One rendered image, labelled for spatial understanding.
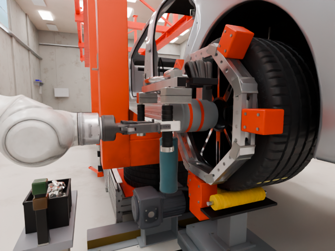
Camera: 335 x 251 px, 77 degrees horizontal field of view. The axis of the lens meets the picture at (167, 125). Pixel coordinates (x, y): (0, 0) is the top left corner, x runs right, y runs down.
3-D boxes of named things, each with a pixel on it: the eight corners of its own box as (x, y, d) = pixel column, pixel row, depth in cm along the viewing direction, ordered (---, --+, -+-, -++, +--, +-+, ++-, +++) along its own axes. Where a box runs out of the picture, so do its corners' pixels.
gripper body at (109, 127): (99, 139, 63) (130, 137, 67) (101, 144, 56) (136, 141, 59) (98, 114, 63) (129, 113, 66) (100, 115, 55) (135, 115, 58)
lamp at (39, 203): (47, 209, 66) (47, 196, 65) (33, 211, 64) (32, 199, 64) (49, 203, 69) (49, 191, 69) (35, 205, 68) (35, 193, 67)
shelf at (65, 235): (73, 247, 70) (72, 239, 70) (11, 261, 64) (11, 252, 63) (77, 194, 110) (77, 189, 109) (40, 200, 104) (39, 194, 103)
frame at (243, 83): (253, 200, 69) (261, 30, 64) (237, 204, 67) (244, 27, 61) (183, 159, 120) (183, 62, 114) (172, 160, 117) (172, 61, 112)
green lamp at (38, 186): (46, 193, 65) (46, 181, 65) (31, 195, 64) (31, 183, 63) (49, 188, 69) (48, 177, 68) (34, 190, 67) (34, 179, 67)
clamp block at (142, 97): (157, 103, 98) (157, 91, 97) (138, 103, 94) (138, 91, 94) (154, 103, 102) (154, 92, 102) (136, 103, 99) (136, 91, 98)
